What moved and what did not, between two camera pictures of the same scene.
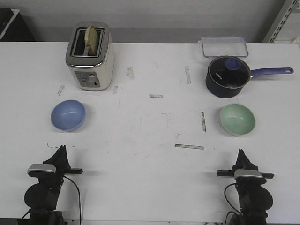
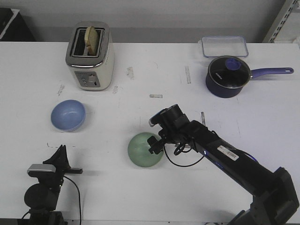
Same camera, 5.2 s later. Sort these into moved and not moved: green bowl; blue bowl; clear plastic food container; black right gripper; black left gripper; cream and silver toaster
Moved: green bowl; black right gripper
Not moved: cream and silver toaster; black left gripper; blue bowl; clear plastic food container
